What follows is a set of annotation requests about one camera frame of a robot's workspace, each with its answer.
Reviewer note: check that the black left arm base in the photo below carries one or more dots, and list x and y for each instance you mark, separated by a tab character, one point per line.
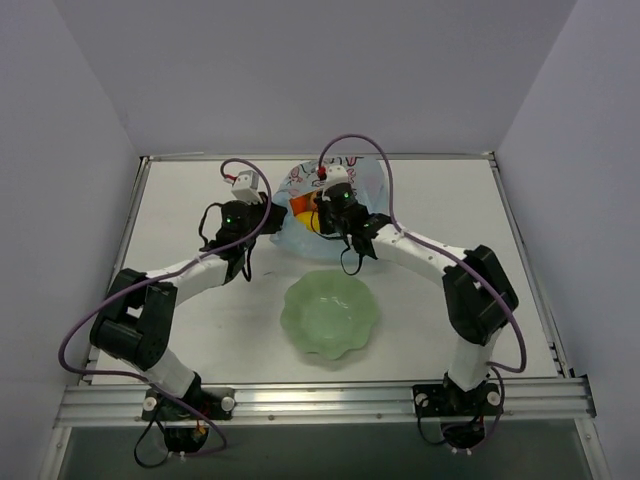
188	430

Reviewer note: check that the light blue plastic bag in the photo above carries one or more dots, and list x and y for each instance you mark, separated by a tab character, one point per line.
368	182

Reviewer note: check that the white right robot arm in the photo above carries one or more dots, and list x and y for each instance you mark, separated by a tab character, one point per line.
480	299

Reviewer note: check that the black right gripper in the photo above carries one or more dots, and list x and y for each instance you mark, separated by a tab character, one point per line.
324	211

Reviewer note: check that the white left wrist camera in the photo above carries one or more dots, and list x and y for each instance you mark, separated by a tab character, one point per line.
245	187

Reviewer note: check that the aluminium front rail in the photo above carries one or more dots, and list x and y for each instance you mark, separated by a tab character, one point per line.
121	405

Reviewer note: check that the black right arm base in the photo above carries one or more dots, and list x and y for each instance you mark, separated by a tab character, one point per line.
462	421

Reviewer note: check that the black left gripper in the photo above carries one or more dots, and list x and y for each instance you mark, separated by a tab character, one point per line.
270	216

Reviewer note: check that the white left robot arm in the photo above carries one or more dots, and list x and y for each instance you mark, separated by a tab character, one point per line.
135	326

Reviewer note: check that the green scalloped glass bowl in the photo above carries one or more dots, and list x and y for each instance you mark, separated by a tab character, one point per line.
330	319

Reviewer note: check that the yellow fake lemon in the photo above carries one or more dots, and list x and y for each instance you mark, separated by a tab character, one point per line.
310	220

